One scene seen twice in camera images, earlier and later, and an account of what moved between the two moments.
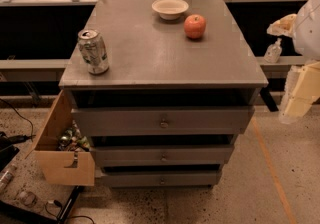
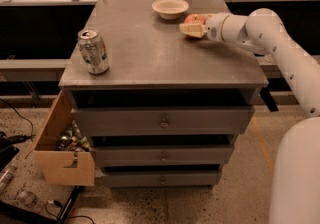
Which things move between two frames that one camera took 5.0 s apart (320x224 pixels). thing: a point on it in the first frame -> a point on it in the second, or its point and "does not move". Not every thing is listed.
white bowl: [170, 8] does not move
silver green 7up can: [93, 50] does not move
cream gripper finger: [285, 26] -> [208, 15]
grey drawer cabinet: [168, 109] does not move
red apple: [195, 26] does not move
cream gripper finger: [302, 91] -> [196, 29]
